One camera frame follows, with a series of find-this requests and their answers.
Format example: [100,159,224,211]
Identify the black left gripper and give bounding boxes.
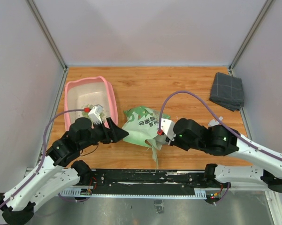
[78,117,129,150]

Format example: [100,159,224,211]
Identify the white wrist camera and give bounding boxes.
[84,105,103,125]
[155,119,176,145]

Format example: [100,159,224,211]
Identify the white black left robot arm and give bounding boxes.
[0,117,129,225]

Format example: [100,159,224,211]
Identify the white plastic bag clip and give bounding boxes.
[208,116,223,127]

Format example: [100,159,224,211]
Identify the green cat litter pellets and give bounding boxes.
[82,104,106,125]

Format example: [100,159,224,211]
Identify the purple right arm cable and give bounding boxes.
[158,90,282,204]

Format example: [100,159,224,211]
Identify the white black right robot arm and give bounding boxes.
[171,118,282,193]

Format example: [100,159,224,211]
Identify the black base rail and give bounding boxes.
[64,168,226,195]

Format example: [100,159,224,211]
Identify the grey slotted cable duct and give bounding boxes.
[60,186,207,200]

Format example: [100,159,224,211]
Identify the pink litter box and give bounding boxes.
[64,76,119,125]

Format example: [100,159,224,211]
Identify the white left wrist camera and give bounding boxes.
[84,105,103,125]

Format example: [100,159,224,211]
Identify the folded dark grey cloth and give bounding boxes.
[209,73,244,111]

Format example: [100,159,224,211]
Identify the green cat litter bag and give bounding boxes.
[122,106,166,169]

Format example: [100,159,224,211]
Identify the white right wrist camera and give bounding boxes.
[155,119,176,145]

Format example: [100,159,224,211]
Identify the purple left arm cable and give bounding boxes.
[0,108,90,225]

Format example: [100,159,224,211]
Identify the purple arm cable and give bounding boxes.
[0,108,90,225]
[158,90,282,204]

